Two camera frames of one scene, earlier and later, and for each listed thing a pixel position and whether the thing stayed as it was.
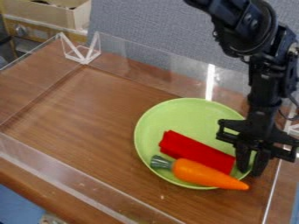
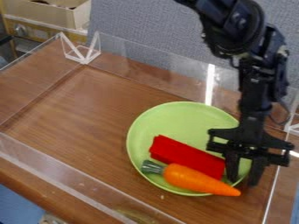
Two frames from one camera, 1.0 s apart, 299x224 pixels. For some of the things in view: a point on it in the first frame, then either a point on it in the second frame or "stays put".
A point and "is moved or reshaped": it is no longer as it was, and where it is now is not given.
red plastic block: [180, 146] is moved or reshaped
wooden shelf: [25, 36] stays put
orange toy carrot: [198, 172] -> [190, 178]
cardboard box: [68, 13] stays put
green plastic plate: [192, 118] is moved or reshaped
